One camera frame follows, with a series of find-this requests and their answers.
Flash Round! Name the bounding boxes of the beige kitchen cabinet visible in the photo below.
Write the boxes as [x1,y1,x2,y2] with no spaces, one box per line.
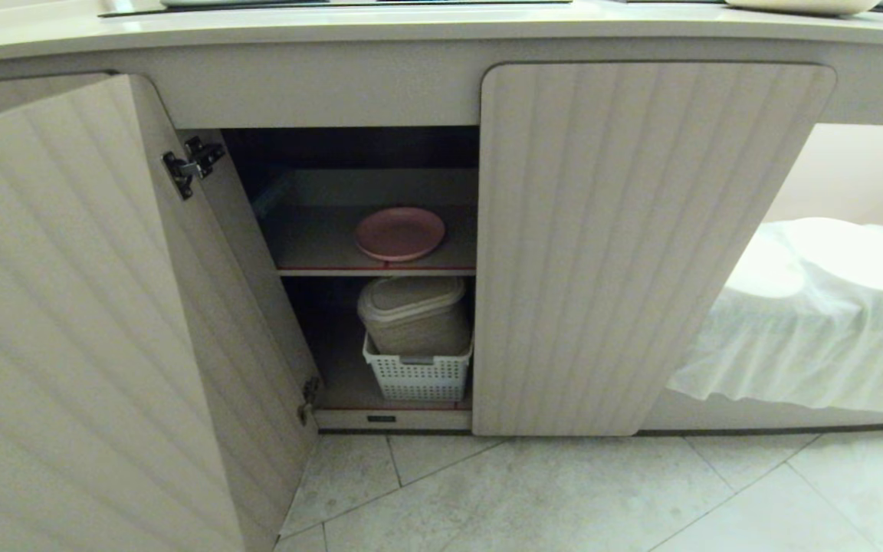
[0,0,883,435]

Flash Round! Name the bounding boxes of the closed beige ribbed cabinet door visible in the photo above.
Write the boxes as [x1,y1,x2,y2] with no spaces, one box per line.
[471,61,838,438]

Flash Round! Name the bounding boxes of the black metal door hinge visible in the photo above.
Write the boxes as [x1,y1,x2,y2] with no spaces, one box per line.
[162,136,226,201]

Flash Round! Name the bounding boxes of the white perforated plastic basket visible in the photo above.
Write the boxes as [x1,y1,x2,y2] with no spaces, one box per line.
[363,333,474,403]

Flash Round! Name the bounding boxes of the white cloth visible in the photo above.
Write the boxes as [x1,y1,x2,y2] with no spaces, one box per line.
[665,217,883,412]

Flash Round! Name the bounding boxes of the cabinet shelf board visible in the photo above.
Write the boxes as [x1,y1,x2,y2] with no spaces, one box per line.
[259,204,478,278]

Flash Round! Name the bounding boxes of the open beige ribbed cabinet door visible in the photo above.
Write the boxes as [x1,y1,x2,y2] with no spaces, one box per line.
[0,73,321,552]

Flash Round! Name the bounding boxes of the pink round plate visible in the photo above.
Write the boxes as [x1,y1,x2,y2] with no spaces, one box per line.
[354,206,447,263]

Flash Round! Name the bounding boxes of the beige lidded plastic container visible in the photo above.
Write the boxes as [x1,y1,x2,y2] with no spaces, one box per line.
[356,276,473,358]

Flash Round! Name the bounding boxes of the white dish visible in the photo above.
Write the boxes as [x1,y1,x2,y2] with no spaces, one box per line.
[724,0,882,17]

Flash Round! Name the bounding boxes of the small metal door hinge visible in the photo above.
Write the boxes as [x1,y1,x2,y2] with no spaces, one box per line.
[297,376,321,426]

